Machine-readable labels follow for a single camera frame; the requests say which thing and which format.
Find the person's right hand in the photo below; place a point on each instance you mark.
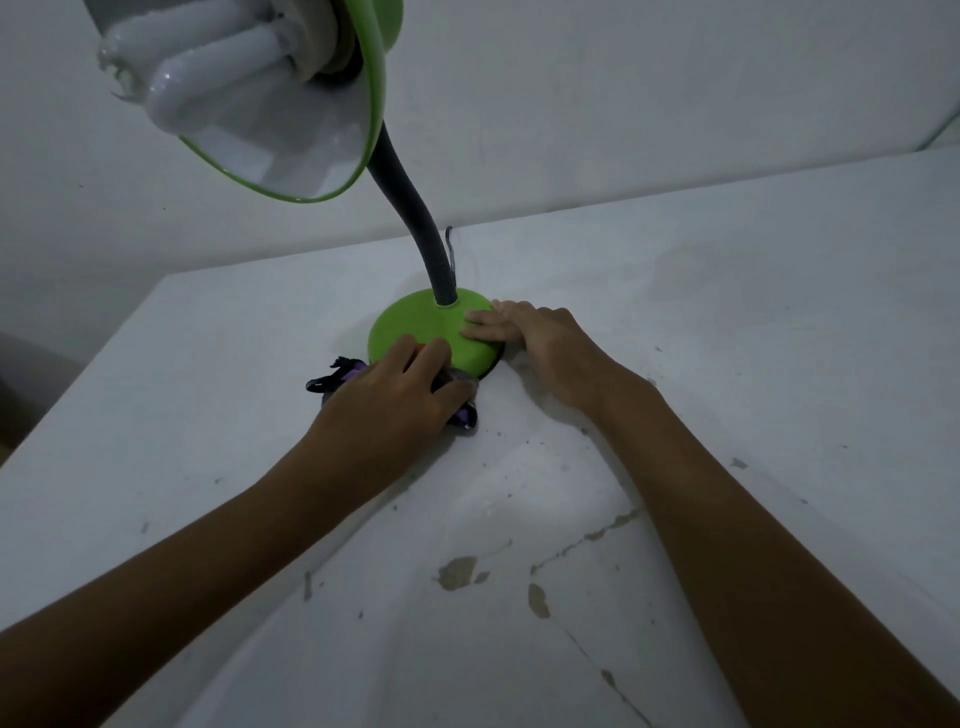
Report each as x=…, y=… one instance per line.
x=547, y=345

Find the person's left hand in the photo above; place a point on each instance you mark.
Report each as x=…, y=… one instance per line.
x=382, y=420

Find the dark grey cloth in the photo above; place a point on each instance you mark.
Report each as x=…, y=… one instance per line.
x=337, y=373

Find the green table lamp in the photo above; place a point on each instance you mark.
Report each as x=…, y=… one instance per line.
x=427, y=322

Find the person's left forearm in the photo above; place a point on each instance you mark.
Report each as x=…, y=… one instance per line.
x=165, y=577

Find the person's right forearm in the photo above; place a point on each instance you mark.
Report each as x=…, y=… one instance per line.
x=765, y=562

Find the light wooden cabinet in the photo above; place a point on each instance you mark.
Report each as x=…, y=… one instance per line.
x=30, y=390

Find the white fluorescent light bulb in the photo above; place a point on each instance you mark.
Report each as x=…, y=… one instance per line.
x=202, y=60

